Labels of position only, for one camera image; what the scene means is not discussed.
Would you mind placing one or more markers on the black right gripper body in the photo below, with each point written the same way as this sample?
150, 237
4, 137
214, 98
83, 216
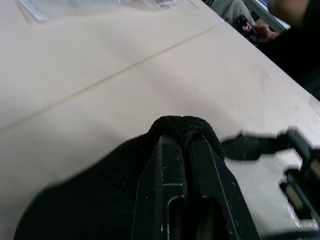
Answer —
308, 147

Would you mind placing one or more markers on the bystander grey trousers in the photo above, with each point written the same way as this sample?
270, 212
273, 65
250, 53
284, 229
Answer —
231, 8

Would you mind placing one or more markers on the grey white desk edge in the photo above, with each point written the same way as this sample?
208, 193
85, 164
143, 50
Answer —
270, 15

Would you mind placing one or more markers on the black smartphone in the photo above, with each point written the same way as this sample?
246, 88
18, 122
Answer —
248, 28

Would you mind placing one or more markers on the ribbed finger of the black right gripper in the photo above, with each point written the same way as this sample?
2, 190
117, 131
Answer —
297, 197

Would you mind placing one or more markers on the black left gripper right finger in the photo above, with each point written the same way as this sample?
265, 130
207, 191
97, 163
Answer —
212, 180

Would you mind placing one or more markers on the seated person with phone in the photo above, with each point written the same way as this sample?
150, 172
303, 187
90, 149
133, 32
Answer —
297, 52

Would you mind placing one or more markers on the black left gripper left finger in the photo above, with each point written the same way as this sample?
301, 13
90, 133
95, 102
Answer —
172, 175

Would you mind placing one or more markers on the clear plastic bag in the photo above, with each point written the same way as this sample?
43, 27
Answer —
82, 6

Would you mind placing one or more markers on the bystander bare hand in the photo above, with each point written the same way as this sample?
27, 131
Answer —
267, 31

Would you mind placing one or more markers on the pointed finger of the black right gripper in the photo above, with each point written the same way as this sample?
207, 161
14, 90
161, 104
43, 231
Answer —
243, 148

